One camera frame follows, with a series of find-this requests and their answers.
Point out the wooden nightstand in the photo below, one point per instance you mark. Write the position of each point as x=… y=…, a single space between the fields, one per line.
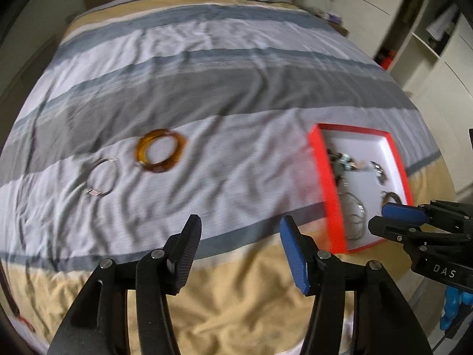
x=335 y=22

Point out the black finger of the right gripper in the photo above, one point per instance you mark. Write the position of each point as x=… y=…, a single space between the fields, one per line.
x=394 y=230

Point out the dark brown bangle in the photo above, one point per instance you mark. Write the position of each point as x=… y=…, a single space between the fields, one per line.
x=390 y=197

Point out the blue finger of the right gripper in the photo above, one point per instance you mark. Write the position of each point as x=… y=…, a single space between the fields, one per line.
x=404 y=213

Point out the amber bangle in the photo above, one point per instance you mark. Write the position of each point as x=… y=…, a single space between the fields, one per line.
x=159 y=150

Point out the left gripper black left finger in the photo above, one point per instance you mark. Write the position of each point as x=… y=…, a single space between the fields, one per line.
x=97 y=321

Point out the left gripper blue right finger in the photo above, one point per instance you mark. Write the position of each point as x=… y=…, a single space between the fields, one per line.
x=384 y=322

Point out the striped bed duvet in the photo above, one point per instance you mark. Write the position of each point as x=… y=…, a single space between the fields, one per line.
x=244 y=82

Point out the red jewelry box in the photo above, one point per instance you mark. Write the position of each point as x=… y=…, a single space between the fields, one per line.
x=355 y=165

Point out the thin silver bangle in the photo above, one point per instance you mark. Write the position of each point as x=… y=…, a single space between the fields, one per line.
x=102 y=177

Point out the white wardrobe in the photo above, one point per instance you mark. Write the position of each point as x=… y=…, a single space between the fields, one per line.
x=426 y=46

